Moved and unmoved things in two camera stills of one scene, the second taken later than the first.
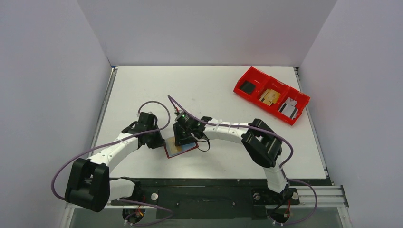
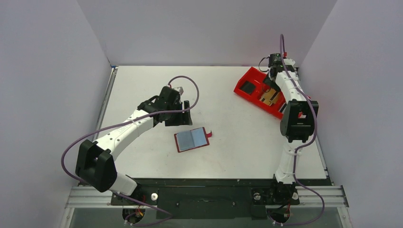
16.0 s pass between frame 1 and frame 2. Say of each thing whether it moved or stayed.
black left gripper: moved
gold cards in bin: stayed
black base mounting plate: stayed
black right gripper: moved
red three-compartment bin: stayed
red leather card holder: moved
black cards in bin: stayed
